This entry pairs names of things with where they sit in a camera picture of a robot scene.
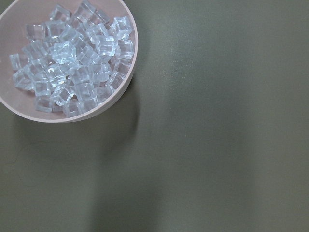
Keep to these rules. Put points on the pink bowl of ice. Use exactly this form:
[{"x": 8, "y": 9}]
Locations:
[{"x": 65, "y": 60}]

